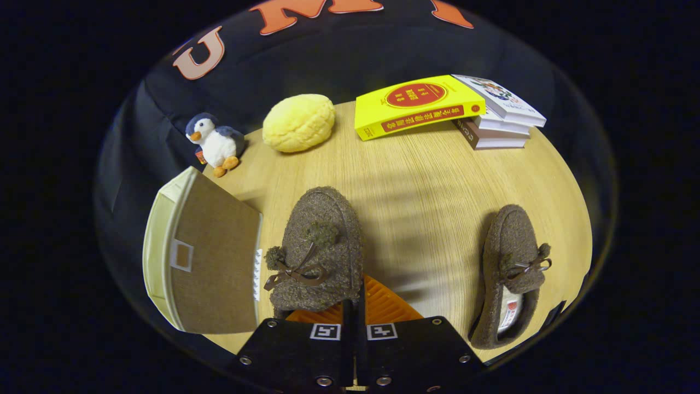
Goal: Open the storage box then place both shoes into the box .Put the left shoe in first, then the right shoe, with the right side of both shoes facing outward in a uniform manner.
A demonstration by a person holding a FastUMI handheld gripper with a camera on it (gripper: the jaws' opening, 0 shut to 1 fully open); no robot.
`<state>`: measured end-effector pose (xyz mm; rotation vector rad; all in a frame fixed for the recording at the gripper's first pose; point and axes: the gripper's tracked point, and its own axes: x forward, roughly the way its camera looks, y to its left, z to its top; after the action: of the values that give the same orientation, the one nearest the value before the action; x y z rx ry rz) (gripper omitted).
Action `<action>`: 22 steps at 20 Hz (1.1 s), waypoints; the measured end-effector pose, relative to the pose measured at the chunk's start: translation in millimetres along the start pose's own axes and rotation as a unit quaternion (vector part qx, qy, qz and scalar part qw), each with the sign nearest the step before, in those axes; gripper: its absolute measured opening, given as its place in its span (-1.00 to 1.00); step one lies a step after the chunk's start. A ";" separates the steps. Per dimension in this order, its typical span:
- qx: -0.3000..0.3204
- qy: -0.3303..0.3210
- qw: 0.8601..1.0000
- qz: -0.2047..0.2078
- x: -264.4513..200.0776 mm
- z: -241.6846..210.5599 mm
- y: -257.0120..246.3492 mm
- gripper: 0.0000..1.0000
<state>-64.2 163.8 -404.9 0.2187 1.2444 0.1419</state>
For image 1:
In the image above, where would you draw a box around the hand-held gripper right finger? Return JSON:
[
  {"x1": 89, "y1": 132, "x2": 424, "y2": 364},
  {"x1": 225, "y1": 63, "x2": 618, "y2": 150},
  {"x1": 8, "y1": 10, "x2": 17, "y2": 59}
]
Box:
[{"x1": 358, "y1": 274, "x2": 482, "y2": 392}]

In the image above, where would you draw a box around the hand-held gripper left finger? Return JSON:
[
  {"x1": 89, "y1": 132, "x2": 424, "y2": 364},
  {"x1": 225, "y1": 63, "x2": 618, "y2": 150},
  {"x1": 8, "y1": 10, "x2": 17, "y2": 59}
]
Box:
[{"x1": 236, "y1": 298, "x2": 357, "y2": 390}]

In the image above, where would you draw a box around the brown fabric storage box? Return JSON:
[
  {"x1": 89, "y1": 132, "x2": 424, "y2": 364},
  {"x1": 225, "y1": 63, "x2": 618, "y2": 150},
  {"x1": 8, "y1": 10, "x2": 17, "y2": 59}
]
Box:
[{"x1": 142, "y1": 166, "x2": 264, "y2": 335}]

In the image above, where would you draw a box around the brown fleece shoe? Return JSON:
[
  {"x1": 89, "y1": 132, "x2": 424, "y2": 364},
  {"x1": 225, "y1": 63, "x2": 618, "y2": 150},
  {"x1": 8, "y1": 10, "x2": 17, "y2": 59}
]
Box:
[
  {"x1": 264, "y1": 186, "x2": 364, "y2": 319},
  {"x1": 469, "y1": 204, "x2": 553, "y2": 350}
]

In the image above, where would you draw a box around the penguin plush toy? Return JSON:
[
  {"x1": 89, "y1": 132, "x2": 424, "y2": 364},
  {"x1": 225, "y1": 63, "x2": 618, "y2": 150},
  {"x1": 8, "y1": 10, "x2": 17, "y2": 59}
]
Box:
[{"x1": 185, "y1": 112, "x2": 246, "y2": 178}]

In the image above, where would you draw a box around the brown cover book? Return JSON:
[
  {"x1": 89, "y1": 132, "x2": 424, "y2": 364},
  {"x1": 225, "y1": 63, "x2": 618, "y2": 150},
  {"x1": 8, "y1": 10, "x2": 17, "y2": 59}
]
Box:
[{"x1": 453, "y1": 118, "x2": 528, "y2": 150}]

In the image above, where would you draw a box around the yellow bun plush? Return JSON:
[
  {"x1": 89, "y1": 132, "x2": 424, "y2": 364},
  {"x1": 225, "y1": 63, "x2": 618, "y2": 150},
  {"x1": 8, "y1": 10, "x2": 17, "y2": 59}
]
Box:
[{"x1": 262, "y1": 94, "x2": 336, "y2": 153}]

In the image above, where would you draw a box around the yellow book red label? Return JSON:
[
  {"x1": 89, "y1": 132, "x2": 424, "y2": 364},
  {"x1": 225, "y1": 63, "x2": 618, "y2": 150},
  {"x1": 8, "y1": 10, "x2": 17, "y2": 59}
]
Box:
[{"x1": 354, "y1": 75, "x2": 486, "y2": 142}]

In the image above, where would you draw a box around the white illustrated book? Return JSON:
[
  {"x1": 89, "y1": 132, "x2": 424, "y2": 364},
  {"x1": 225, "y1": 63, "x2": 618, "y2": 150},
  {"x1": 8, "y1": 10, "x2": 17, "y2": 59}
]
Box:
[{"x1": 453, "y1": 74, "x2": 546, "y2": 128}]

